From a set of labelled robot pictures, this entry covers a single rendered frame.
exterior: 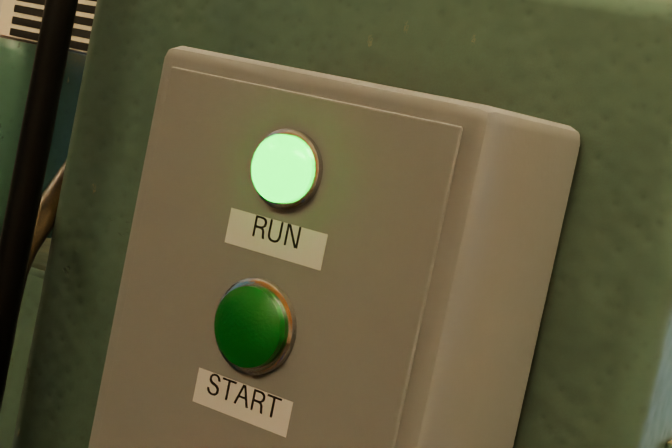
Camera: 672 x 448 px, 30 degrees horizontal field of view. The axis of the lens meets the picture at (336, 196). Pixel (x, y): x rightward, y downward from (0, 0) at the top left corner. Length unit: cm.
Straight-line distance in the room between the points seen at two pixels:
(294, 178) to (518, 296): 7
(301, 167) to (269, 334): 4
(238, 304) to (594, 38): 12
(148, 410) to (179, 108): 8
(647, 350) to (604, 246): 3
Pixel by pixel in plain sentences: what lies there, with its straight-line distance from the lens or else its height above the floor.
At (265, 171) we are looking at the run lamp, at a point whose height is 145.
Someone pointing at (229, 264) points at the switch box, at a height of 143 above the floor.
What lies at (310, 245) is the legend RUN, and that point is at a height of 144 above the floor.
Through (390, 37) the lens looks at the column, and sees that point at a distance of 37.
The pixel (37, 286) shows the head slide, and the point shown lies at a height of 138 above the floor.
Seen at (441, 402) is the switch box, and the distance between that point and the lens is 30.
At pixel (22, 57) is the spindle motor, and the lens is 57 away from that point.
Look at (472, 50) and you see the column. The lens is 36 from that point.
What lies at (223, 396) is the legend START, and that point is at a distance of 32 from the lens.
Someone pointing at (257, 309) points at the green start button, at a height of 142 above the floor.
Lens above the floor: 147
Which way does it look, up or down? 4 degrees down
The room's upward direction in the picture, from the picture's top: 12 degrees clockwise
